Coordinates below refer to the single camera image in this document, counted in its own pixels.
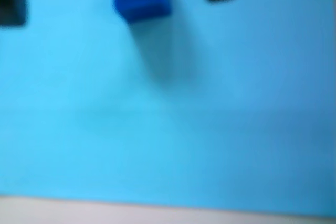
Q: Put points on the light blue paper square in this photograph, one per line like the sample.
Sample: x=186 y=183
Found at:
x=157 y=129

